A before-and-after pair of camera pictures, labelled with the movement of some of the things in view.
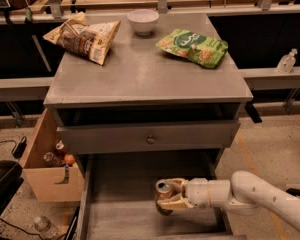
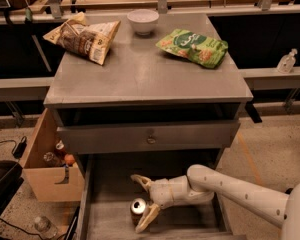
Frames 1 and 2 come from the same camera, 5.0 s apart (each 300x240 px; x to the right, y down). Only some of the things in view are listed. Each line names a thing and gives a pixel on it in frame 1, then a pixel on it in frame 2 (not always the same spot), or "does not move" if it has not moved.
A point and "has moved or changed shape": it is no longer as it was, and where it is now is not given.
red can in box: (60, 150) does not move
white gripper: (197, 193) to (161, 192)
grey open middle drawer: (119, 200) does not move
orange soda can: (163, 192) has moved or changed shape
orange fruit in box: (69, 159) does not move
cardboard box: (51, 183) does not move
